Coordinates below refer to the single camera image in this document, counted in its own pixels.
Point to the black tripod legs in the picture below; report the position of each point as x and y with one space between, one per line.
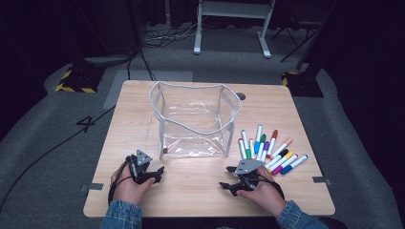
294 38

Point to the white metal stand frame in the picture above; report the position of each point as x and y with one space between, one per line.
235 9

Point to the person's right hand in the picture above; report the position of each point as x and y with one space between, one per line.
266 194

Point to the round grey table grommet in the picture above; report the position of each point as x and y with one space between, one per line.
242 96

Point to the person's left hand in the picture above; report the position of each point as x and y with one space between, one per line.
127 189

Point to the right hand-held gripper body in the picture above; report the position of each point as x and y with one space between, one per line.
248 167

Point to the clear plastic bag white trim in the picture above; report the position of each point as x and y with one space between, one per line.
194 127

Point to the black stand base hazard stripes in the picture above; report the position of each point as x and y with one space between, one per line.
79 81
302 84

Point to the group of coloured markers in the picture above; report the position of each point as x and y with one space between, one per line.
283 159

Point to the grey tape strip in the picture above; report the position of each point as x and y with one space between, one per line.
321 180
95 187

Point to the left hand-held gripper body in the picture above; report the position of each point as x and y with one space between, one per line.
140 170

